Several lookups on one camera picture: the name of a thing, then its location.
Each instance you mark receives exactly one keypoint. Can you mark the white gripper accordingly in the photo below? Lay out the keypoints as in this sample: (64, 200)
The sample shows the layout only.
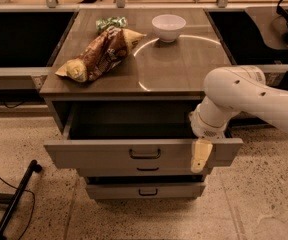
(206, 128)

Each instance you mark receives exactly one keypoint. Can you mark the grey top drawer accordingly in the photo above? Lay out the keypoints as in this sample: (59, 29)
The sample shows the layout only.
(125, 153)

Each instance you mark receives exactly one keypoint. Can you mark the grey drawer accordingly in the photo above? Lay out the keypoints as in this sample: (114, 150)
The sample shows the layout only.
(138, 171)
(145, 191)
(125, 153)

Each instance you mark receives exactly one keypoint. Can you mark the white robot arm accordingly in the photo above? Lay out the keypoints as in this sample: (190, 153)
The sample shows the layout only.
(228, 92)

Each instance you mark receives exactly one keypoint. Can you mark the grey bottom drawer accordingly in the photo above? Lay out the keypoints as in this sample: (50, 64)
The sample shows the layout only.
(145, 191)

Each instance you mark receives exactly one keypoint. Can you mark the grey drawer cabinet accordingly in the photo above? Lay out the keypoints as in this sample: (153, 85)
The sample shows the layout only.
(147, 96)

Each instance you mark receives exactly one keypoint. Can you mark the grey middle drawer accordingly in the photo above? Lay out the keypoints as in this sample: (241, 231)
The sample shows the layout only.
(138, 171)

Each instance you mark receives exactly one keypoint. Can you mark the white bowl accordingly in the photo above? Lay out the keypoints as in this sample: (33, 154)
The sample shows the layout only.
(168, 27)

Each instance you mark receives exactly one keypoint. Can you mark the brown chip bag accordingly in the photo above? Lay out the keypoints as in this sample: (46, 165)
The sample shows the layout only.
(105, 52)

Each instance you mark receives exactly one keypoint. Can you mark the green snack bag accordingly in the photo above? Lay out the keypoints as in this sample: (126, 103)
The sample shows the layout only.
(104, 23)

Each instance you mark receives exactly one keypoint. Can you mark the black stand leg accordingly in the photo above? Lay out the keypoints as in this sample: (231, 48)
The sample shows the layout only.
(12, 200)

